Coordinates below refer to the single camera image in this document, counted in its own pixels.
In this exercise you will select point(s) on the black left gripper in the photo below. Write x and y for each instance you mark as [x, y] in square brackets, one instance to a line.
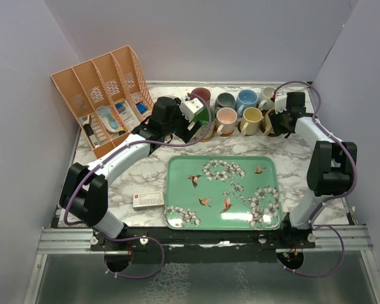
[185, 134]

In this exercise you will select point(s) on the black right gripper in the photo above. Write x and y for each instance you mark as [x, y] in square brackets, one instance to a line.
[277, 128]

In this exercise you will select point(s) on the tan ceramic mug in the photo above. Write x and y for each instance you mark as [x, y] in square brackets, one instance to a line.
[267, 124]

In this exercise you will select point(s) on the cream ceramic mug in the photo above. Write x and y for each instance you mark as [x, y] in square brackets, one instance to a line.
[264, 99]

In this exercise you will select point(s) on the woven coaster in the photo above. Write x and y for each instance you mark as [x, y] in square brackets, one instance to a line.
[205, 139]

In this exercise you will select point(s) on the yellow ceramic mug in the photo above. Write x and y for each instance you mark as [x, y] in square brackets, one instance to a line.
[250, 122]

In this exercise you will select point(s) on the green floral mug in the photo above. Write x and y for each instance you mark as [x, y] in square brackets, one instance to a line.
[207, 120]

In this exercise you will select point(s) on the blue ceramic mug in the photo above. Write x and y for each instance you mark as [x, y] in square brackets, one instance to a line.
[246, 99]

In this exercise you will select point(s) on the red ceramic mug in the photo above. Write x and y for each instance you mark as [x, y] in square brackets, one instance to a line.
[202, 92]

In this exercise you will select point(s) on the pink ceramic mug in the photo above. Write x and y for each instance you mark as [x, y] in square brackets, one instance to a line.
[226, 119]

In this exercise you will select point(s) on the grey ceramic mug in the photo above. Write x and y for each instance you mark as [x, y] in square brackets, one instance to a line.
[224, 100]

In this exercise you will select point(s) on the green floral tray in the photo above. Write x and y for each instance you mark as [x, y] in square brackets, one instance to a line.
[222, 193]

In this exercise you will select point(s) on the light wooden coaster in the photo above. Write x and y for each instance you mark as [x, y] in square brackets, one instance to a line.
[227, 134]

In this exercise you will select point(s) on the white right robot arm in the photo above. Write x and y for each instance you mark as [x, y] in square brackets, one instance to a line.
[332, 171]

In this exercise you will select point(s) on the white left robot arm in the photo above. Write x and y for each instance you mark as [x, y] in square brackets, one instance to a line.
[85, 191]

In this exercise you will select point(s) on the white printed paper pack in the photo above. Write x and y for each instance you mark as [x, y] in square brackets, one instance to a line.
[124, 110]

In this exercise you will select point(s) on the white red small box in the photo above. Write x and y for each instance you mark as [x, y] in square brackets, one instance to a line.
[136, 97]

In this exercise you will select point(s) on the light blue packaged tool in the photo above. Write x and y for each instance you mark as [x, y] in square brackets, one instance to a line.
[108, 120]

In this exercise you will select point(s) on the orange plastic file organizer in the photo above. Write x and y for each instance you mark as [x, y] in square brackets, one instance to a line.
[102, 81]

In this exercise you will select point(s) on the white small card box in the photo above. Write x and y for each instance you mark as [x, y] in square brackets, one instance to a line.
[148, 200]

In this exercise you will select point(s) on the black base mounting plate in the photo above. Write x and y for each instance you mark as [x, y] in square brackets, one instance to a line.
[161, 245]

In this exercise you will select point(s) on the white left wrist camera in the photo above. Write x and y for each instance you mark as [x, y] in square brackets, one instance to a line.
[190, 108]

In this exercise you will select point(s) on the black handled utility tool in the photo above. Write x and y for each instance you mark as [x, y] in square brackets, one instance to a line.
[86, 123]

